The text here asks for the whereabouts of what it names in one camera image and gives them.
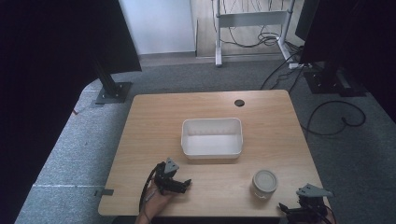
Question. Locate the black monitor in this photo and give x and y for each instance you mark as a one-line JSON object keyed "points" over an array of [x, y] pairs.
{"points": [[306, 18]]}

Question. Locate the black metal stand with base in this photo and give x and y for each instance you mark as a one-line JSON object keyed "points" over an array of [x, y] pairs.
{"points": [[110, 85]]}

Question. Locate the black table grommet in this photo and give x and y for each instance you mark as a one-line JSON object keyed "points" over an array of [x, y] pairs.
{"points": [[239, 103]]}

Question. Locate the white plastic bin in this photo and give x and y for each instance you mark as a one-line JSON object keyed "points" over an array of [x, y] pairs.
{"points": [[211, 143]]}

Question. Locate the person's right hand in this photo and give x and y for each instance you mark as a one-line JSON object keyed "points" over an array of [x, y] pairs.
{"points": [[330, 216]]}

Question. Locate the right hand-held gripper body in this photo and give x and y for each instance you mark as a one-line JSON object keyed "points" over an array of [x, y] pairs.
{"points": [[313, 199]]}

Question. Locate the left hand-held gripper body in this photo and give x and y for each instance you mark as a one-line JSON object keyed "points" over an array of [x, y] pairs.
{"points": [[166, 177]]}

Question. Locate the black curtain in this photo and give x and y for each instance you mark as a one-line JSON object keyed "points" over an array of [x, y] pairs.
{"points": [[46, 77], [358, 37]]}

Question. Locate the white metal desk frame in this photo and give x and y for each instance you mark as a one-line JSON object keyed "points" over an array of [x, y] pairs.
{"points": [[252, 18]]}

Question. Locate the person's left hand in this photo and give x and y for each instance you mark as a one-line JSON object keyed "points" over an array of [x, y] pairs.
{"points": [[155, 203]]}

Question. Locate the black stand with base plate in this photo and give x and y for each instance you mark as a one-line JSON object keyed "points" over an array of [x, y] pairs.
{"points": [[333, 81]]}

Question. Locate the white power strip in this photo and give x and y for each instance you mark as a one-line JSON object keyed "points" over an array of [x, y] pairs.
{"points": [[297, 65]]}

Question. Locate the grey table edge bracket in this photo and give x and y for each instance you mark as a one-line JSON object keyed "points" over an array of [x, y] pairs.
{"points": [[104, 192]]}

